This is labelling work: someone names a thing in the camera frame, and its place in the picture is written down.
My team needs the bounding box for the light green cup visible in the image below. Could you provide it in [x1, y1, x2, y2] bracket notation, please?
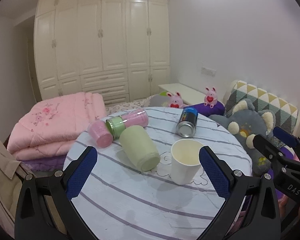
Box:
[119, 125, 160, 172]

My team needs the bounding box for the cream white wardrobe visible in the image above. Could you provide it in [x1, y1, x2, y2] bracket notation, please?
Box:
[34, 0, 170, 105]

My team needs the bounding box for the pink bunny plush left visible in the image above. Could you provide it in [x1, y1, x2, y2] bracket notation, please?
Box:
[166, 92, 187, 109]

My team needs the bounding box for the triangle patterned quilted headboard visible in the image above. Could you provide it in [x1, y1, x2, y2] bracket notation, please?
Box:
[222, 80, 300, 135]

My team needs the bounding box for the folded pink floral quilt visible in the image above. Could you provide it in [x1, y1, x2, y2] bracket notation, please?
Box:
[7, 92, 106, 161]

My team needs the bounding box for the grey plush elephant toy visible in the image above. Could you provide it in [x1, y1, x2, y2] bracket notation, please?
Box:
[209, 99, 276, 176]

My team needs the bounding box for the blue black metal can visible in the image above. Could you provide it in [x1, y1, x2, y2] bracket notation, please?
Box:
[176, 107, 198, 138]

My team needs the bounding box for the purple blanket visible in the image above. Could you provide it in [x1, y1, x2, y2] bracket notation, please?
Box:
[22, 155, 66, 172]

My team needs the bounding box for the pink bunny plush right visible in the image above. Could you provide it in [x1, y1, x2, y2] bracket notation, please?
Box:
[204, 87, 218, 108]

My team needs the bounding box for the beige jacket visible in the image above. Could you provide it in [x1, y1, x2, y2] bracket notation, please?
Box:
[0, 141, 33, 238]

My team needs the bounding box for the white paper cup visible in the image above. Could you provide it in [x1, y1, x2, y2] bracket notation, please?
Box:
[170, 139, 204, 185]

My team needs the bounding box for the white wall socket panel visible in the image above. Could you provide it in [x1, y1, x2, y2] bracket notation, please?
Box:
[201, 67, 216, 77]

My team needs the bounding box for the pink bunny plush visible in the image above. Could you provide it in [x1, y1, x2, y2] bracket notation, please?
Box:
[204, 87, 218, 108]
[166, 92, 187, 109]

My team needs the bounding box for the small pink cup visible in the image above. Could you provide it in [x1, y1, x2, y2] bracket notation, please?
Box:
[88, 120, 113, 148]

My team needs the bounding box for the white striped quilted table cover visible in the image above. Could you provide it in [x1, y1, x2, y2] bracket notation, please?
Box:
[63, 106, 253, 240]

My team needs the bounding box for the pink bottle with green cap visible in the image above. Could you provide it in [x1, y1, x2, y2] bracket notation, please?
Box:
[106, 108, 149, 140]

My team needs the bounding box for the white bedside table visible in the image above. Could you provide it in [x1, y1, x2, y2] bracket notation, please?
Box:
[159, 83, 205, 105]

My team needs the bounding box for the purple cushion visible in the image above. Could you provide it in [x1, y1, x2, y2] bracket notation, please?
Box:
[187, 101, 225, 117]

